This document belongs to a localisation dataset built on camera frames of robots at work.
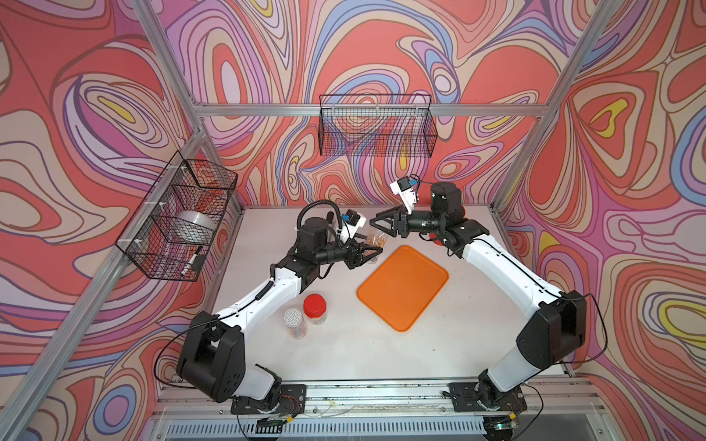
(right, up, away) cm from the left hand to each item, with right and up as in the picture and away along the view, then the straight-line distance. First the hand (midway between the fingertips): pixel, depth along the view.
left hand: (377, 246), depth 75 cm
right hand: (-1, +5, -2) cm, 6 cm away
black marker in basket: (-50, -3, -3) cm, 50 cm away
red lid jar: (-18, -19, +7) cm, 28 cm away
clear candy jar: (0, +2, -2) cm, 3 cm away
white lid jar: (-24, -21, +2) cm, 32 cm away
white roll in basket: (-48, +5, -5) cm, 49 cm away
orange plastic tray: (+11, -16, +21) cm, 28 cm away
